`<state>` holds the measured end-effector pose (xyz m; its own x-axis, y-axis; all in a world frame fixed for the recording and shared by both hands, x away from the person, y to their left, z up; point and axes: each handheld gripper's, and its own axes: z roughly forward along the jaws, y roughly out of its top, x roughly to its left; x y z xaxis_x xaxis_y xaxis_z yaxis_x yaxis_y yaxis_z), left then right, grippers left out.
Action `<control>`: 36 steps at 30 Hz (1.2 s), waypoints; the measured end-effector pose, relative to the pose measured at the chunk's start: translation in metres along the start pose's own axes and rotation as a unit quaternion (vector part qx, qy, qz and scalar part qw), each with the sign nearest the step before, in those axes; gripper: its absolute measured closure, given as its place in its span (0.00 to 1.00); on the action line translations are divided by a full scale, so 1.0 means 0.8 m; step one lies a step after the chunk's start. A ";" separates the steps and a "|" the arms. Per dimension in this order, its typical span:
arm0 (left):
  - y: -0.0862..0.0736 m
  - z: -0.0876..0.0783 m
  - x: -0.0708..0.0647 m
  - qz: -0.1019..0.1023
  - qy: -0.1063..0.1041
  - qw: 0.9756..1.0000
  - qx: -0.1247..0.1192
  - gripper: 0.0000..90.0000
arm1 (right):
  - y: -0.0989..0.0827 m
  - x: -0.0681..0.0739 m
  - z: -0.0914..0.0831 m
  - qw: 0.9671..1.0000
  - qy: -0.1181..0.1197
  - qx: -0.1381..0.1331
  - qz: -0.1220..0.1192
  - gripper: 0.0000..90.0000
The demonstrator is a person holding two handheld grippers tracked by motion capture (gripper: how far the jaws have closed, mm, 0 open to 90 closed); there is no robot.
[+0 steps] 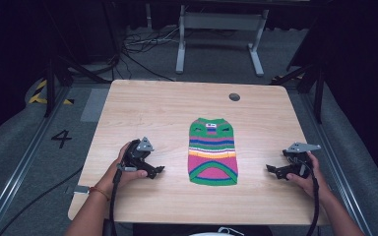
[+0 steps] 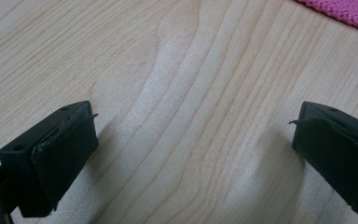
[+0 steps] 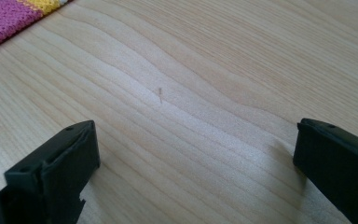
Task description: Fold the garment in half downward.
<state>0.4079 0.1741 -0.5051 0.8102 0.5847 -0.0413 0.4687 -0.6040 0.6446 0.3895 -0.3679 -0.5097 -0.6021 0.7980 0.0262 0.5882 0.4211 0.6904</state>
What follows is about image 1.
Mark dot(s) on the grey metal floor rail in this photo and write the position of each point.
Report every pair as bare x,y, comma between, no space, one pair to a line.
19,170
334,157

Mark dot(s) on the black metal stand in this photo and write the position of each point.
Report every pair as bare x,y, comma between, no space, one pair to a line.
315,85
54,82

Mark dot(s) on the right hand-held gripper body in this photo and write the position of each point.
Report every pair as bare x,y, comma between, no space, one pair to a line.
298,164

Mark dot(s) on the person's right hand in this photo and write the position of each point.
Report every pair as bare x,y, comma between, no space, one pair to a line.
311,185

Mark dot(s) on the white metal table frame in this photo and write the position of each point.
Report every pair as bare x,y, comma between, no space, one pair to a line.
221,21

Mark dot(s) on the person's left hand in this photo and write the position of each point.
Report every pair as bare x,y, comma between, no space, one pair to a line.
111,178

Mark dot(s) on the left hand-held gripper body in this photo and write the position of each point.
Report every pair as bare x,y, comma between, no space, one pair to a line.
134,154

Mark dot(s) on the grey table grommet cap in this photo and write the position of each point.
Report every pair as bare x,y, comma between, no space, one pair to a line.
234,97

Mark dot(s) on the striped knitted pet sweater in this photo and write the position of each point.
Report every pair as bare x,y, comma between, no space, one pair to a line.
212,154

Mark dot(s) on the grey metal table bracket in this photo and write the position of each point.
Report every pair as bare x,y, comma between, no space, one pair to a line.
80,189

